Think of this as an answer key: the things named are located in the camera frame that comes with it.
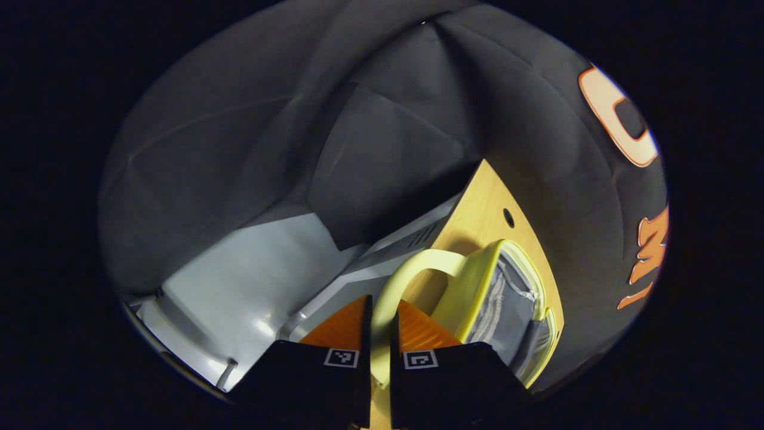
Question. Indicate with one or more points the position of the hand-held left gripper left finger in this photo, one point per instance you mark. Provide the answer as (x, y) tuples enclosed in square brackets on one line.
[(365, 370)]

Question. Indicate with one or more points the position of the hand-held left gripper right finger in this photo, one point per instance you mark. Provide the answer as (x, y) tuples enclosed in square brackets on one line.
[(395, 382)]

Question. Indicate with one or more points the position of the pale yellow suitcase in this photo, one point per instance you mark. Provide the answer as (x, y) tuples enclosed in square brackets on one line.
[(471, 280)]

